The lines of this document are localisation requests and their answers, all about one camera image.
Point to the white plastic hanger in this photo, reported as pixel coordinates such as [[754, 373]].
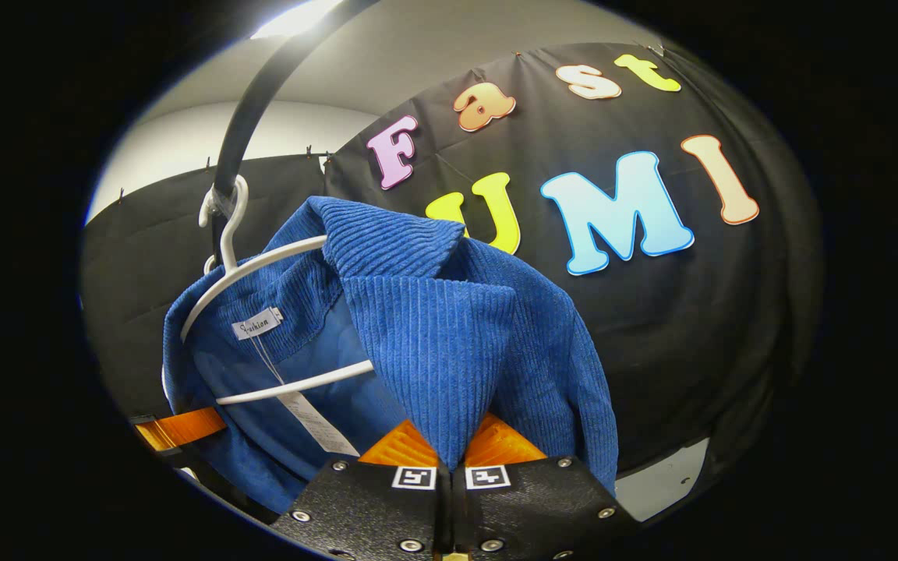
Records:
[[262, 261]]

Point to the black backdrop cloth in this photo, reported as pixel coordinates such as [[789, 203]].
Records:
[[691, 327]]

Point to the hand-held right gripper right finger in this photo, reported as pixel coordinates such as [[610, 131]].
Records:
[[527, 506]]

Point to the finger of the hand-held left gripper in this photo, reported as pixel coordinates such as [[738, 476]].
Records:
[[180, 428]]

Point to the black metal clothes rack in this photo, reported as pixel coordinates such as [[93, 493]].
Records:
[[262, 93]]

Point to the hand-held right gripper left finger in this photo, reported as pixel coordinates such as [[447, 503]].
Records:
[[371, 506]]

